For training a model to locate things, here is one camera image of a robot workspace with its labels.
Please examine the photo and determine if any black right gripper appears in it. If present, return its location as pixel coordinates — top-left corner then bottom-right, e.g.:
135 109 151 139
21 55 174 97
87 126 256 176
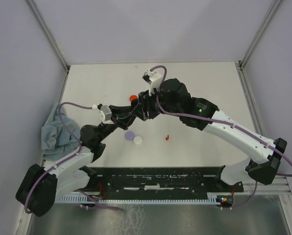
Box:
131 85 182 121

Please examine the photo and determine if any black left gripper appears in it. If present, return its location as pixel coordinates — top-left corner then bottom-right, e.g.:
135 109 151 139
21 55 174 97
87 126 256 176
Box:
97 104 136 142

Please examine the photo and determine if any purple earbud charging case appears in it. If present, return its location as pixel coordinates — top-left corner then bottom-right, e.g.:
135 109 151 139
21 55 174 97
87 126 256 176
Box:
125 131 135 141

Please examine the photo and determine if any white earbud charging case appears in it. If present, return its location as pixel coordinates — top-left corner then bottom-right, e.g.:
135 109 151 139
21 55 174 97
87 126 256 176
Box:
133 136 143 145

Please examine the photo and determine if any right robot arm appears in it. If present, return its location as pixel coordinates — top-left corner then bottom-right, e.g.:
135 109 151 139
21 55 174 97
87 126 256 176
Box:
135 78 287 191

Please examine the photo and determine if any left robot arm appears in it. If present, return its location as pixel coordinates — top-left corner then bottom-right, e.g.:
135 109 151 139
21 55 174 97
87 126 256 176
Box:
15 104 136 217

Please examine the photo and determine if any orange earbud charging case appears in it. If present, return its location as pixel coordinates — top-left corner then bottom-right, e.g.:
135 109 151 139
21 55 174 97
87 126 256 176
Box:
129 95 138 101

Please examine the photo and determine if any light blue cloth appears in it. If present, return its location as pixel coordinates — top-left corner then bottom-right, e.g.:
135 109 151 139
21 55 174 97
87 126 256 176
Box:
41 102 80 162

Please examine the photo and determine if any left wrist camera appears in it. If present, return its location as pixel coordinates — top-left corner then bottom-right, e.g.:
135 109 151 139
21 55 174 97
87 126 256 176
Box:
92 104 114 124

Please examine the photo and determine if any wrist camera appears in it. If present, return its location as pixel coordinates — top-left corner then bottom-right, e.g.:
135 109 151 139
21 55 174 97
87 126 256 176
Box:
142 70 163 96
92 104 114 124

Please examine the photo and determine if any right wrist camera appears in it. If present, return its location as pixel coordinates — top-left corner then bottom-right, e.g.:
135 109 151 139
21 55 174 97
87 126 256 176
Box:
142 70 163 96

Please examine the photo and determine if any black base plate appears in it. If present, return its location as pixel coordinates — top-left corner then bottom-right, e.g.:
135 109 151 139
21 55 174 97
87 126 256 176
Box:
83 167 244 200

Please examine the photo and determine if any white cable duct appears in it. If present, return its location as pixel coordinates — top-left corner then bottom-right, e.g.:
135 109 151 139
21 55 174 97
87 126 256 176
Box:
55 192 220 205

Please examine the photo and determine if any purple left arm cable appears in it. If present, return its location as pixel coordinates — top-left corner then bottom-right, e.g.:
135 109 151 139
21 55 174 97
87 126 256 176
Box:
24 102 99 214

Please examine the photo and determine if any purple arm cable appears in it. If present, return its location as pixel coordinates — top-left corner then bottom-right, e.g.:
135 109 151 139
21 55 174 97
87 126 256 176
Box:
149 65 292 177
24 102 99 214

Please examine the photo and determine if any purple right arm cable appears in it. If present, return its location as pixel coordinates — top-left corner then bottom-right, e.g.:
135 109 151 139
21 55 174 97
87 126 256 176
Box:
149 65 292 177

